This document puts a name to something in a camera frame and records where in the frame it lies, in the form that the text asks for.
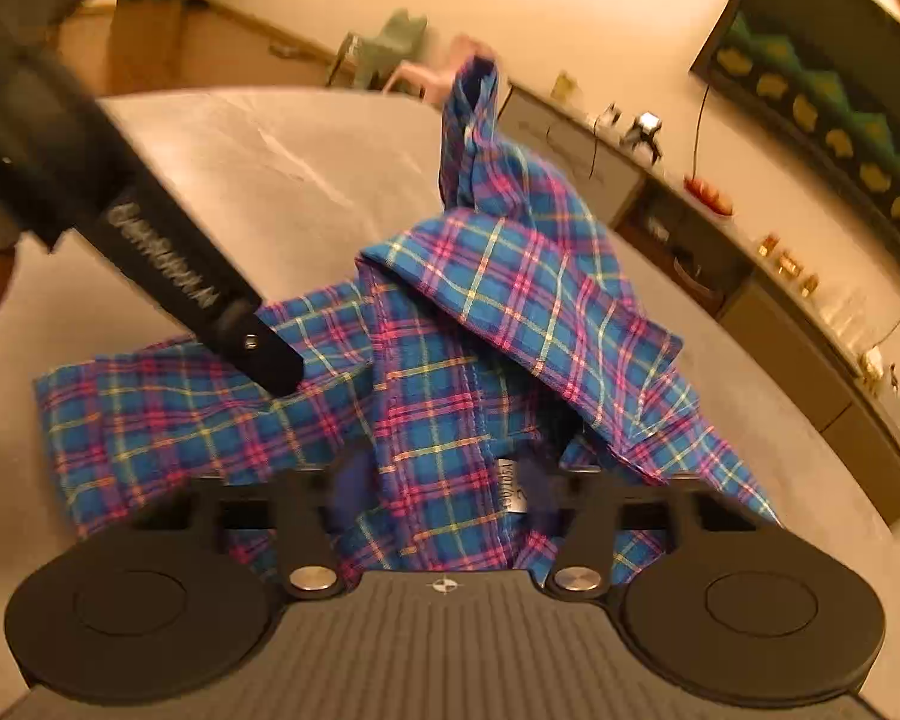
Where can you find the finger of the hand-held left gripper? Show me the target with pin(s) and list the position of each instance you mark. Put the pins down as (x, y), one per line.
(259, 356)

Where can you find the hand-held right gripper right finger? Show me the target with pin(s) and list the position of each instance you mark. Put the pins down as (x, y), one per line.
(546, 499)

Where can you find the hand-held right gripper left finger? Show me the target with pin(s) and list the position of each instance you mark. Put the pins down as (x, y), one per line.
(340, 499)

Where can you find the blue plaid shirt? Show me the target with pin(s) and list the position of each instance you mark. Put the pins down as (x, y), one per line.
(480, 360)

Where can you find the long low cabinet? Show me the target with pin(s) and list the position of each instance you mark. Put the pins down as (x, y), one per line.
(795, 315)

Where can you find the green plastic chair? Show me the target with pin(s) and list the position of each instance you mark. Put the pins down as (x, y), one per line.
(390, 45)

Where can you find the pink plastic chair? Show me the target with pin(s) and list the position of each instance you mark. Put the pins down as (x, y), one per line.
(435, 75)

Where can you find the small golden ornament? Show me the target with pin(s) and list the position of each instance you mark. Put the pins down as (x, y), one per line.
(808, 285)
(769, 244)
(788, 264)

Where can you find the plate of fruit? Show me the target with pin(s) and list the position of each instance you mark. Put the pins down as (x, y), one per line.
(709, 195)

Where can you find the small black device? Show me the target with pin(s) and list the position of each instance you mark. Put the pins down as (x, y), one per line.
(646, 131)

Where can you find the yellow glass cup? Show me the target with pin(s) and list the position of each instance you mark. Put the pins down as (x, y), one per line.
(564, 87)

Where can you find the wall television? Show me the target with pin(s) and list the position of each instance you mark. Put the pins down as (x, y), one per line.
(825, 75)

